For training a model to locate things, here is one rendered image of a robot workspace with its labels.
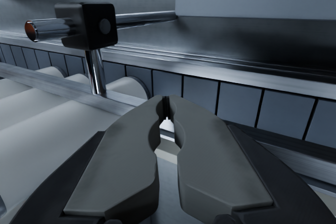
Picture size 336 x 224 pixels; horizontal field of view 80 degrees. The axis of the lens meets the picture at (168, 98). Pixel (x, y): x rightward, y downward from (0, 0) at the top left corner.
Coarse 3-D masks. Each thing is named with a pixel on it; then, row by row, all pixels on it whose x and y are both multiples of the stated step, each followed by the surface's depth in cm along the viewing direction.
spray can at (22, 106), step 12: (12, 96) 21; (24, 96) 22; (36, 96) 22; (48, 96) 23; (60, 96) 24; (0, 108) 20; (12, 108) 20; (24, 108) 21; (36, 108) 22; (48, 108) 23; (0, 120) 19; (12, 120) 20
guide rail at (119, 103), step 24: (0, 72) 23; (24, 72) 21; (72, 96) 18; (96, 96) 16; (120, 96) 16; (168, 120) 13; (264, 144) 10; (288, 144) 10; (312, 144) 10; (312, 168) 10
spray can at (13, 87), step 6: (54, 66) 31; (42, 72) 29; (48, 72) 29; (54, 72) 30; (60, 72) 30; (6, 78) 26; (0, 84) 25; (6, 84) 25; (12, 84) 25; (18, 84) 26; (24, 84) 26; (0, 90) 24; (6, 90) 25; (12, 90) 25; (18, 90) 26; (24, 90) 26; (0, 96) 24; (6, 96) 24
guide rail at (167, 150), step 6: (162, 138) 23; (162, 144) 22; (168, 144) 22; (174, 144) 22; (156, 150) 22; (162, 150) 21; (168, 150) 21; (174, 150) 21; (162, 156) 22; (168, 156) 21; (174, 156) 21; (174, 162) 21; (318, 192) 17; (324, 198) 16; (330, 198) 16; (330, 204) 16; (330, 210) 15
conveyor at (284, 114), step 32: (32, 64) 35; (64, 64) 30; (128, 64) 26; (192, 96) 21; (224, 96) 19; (256, 96) 18; (288, 96) 16; (160, 128) 25; (288, 128) 17; (320, 128) 16
